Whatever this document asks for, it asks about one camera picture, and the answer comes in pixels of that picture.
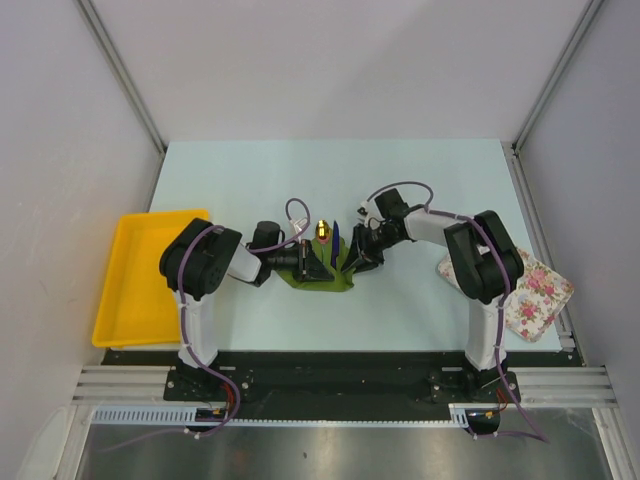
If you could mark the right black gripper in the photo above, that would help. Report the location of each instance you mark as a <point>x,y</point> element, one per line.
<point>361,256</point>

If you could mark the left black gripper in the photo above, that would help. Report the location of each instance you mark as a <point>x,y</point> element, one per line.
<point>308,267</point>

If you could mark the green paper napkin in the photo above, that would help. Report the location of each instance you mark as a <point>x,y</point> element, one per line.
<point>342,281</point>

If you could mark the iridescent blue knife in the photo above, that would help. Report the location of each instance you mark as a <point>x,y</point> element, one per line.
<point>335,246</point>

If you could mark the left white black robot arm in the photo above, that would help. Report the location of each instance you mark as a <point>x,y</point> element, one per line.
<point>198,260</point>

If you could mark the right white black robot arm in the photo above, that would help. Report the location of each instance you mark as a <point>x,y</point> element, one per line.
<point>486,263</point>

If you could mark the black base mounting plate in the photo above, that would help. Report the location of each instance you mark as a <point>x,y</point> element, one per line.
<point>329,386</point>

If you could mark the yellow plastic tray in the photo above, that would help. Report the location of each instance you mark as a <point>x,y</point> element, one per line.
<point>136,306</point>

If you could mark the floral patterned tray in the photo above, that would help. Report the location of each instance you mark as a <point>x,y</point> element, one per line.
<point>530,309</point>

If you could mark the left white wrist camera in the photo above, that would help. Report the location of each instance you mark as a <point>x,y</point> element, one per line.
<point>299,226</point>

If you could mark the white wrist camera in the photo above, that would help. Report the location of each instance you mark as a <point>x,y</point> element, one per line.
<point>367,212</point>
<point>299,226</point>

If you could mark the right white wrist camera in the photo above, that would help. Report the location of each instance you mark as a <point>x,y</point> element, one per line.
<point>367,212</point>

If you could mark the aluminium frame rail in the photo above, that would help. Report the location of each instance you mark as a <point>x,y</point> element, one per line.
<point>567,426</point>

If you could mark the left aluminium corner post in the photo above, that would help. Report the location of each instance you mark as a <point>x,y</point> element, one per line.
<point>114,60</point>

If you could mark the aluminium corner post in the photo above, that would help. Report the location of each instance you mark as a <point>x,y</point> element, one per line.
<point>114,60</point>
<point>586,20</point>

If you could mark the right aluminium corner post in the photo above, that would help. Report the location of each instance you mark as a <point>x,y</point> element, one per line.
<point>586,20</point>

